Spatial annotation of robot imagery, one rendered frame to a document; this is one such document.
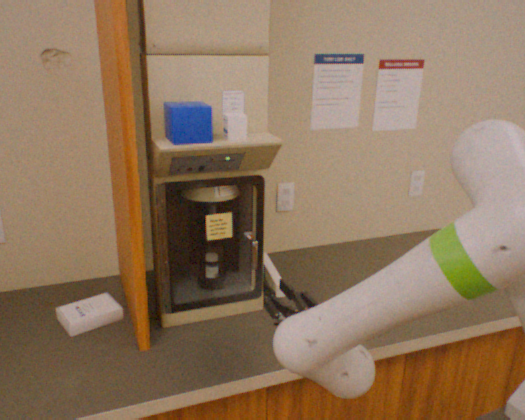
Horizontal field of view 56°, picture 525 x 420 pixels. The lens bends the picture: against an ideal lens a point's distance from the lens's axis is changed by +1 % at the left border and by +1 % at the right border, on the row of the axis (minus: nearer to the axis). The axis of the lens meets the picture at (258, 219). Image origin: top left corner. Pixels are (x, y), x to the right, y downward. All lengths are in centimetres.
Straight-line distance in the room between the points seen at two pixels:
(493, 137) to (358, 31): 122
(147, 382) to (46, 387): 24
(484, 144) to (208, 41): 74
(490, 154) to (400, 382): 98
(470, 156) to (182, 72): 75
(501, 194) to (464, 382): 115
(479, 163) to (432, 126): 145
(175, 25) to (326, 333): 82
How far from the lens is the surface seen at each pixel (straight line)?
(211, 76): 133
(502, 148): 84
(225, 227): 142
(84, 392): 134
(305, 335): 88
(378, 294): 81
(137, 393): 131
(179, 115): 121
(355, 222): 217
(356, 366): 98
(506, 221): 74
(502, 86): 249
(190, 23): 131
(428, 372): 171
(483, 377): 190
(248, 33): 135
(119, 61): 119
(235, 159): 130
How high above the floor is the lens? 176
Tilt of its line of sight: 21 degrees down
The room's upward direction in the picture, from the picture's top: 1 degrees clockwise
